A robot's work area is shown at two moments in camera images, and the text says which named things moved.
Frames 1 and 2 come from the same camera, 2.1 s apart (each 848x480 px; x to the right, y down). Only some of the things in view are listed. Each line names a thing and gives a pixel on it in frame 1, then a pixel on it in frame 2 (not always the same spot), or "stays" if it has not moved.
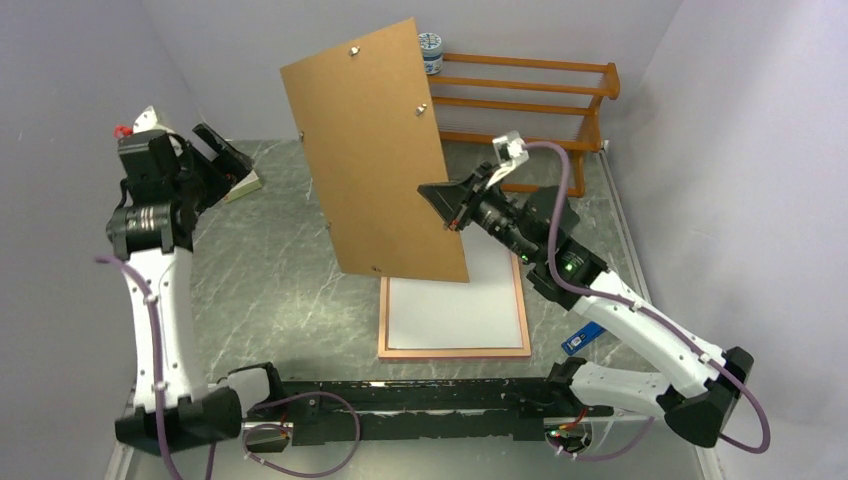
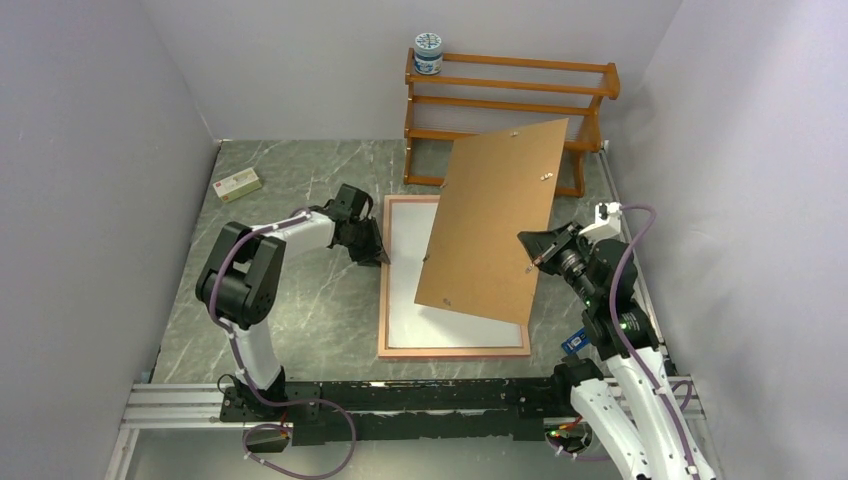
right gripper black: [449, 198] -> [539, 243]
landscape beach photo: [443, 314] -> [418, 325]
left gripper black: [225, 171] -> [373, 253]
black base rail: [279, 415] stays
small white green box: [249, 185] stays
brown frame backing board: [366, 120] -> [498, 183]
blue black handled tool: [582, 337] stays
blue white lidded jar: [431, 42] stays
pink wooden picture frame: [491, 352] stays
